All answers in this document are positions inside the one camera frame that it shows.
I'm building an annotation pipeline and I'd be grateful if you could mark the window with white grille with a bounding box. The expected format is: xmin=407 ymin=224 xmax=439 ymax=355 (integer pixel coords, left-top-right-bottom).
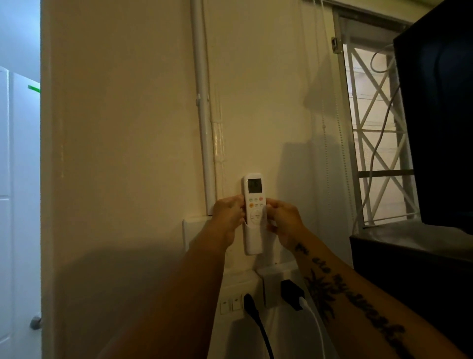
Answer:
xmin=332 ymin=7 xmax=422 ymax=227

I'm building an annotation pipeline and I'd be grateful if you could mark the white door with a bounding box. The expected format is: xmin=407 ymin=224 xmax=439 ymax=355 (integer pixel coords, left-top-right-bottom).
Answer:
xmin=0 ymin=66 xmax=42 ymax=359

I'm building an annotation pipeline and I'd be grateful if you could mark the dark television cabinet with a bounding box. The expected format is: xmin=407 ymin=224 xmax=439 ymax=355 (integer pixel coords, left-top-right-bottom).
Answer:
xmin=350 ymin=221 xmax=473 ymax=359

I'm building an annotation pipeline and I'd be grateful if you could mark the white wall conduit pipe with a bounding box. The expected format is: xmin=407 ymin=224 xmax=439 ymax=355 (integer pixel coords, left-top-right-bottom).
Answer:
xmin=190 ymin=0 xmax=217 ymax=216

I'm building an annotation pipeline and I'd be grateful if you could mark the white air conditioner remote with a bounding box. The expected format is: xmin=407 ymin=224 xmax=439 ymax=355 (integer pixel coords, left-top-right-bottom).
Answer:
xmin=242 ymin=173 xmax=267 ymax=227

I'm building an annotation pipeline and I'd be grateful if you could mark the white blind cord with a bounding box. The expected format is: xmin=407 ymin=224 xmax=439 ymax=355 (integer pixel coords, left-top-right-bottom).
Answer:
xmin=313 ymin=0 xmax=355 ymax=222

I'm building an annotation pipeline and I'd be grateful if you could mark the black power cable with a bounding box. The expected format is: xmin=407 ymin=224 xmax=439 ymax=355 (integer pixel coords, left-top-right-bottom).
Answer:
xmin=255 ymin=318 xmax=275 ymax=359

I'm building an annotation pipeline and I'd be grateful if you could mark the person's right hand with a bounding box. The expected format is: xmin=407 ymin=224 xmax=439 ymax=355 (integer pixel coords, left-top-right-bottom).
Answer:
xmin=265 ymin=197 xmax=306 ymax=251

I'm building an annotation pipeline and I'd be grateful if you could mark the white charger cable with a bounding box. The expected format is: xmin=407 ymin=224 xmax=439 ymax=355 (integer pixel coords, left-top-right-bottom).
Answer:
xmin=299 ymin=297 xmax=327 ymax=359

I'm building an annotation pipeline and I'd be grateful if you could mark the white wall switch plate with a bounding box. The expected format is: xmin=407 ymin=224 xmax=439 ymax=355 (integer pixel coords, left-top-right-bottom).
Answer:
xmin=182 ymin=216 xmax=211 ymax=252

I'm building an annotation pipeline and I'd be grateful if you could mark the black power plug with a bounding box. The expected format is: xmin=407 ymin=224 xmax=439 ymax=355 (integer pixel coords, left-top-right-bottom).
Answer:
xmin=243 ymin=293 xmax=260 ymax=322

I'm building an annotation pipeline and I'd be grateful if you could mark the person's right forearm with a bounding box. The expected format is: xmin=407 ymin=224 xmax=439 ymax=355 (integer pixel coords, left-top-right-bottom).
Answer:
xmin=287 ymin=226 xmax=470 ymax=359

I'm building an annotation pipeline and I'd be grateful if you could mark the person's left hand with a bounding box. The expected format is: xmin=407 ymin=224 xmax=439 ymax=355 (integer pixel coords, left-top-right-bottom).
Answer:
xmin=201 ymin=195 xmax=247 ymax=249

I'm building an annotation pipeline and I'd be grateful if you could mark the person's left forearm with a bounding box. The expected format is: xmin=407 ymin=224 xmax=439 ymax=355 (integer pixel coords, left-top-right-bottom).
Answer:
xmin=97 ymin=229 xmax=228 ymax=359

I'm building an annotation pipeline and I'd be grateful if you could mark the white remote wall holder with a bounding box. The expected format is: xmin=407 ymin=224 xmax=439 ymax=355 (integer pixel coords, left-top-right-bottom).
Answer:
xmin=242 ymin=218 xmax=270 ymax=256

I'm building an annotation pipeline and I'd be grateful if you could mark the black charger adapter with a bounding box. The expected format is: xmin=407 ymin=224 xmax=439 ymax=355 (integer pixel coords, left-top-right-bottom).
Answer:
xmin=280 ymin=280 xmax=306 ymax=311

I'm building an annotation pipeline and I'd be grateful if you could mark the white power outlet panel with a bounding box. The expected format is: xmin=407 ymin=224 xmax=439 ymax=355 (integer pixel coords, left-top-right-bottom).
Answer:
xmin=217 ymin=263 xmax=307 ymax=322

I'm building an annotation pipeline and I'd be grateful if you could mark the black television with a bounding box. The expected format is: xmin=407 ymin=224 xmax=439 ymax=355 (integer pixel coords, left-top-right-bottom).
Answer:
xmin=393 ymin=0 xmax=473 ymax=236

